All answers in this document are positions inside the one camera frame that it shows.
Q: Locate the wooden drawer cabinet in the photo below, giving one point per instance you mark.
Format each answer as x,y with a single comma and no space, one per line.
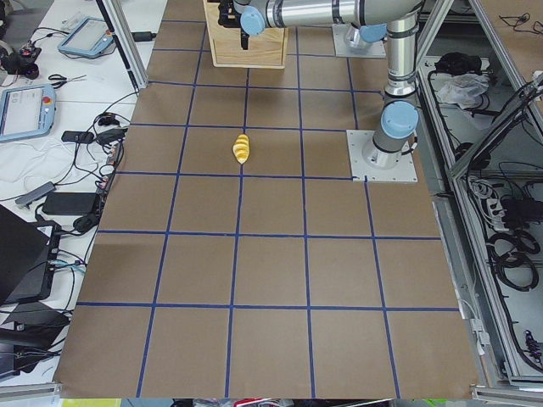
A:
268,50

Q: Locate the yellow toy bread roll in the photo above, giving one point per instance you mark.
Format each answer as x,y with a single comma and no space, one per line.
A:
241,148

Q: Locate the upper teach pendant tablet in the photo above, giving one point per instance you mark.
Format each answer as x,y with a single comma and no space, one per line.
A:
90,39

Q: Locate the teach pendant tablet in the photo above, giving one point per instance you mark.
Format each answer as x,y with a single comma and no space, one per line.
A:
90,39
27,112

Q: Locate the black cloth bundle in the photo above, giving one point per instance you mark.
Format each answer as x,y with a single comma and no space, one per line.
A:
459,64

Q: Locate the crumpled white cloth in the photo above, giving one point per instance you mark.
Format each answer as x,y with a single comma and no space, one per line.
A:
463,90

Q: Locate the lower teach pendant tablet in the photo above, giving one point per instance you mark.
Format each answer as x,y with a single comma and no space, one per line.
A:
27,112

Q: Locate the grey usb hub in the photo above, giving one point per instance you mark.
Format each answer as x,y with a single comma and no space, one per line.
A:
35,194

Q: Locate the black power adapter brick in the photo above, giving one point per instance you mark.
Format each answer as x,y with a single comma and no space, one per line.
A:
69,203

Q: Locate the black laptop computer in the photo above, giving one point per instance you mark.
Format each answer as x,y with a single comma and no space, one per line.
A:
28,250

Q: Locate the aluminium frame post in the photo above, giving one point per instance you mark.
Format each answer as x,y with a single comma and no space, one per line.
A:
115,19

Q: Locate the black-handled scissors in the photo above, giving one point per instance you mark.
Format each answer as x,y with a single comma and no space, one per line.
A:
58,80

